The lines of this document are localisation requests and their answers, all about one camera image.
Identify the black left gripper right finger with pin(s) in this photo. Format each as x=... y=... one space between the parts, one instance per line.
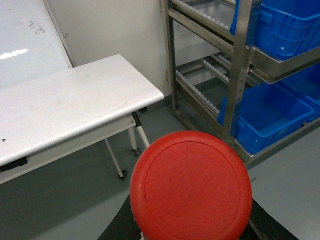
x=263 y=226

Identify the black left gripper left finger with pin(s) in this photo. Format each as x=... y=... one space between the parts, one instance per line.
x=123 y=226

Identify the red mushroom push button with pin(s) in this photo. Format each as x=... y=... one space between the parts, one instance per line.
x=190 y=185

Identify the blue crate lower shelf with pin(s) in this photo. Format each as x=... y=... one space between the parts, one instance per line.
x=268 y=114

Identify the blue crate shelf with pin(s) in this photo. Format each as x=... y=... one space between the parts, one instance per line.
x=285 y=28
x=268 y=114

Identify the white table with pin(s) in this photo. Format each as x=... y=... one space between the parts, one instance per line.
x=49 y=118

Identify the blue crate lower right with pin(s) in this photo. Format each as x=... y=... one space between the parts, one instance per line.
x=305 y=85

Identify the metal roller rack shelf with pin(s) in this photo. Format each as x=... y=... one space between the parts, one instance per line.
x=214 y=85

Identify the blue crate upper shelf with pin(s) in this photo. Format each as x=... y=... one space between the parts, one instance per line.
x=285 y=28

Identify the white board panel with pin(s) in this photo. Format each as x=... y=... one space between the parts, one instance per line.
x=30 y=44

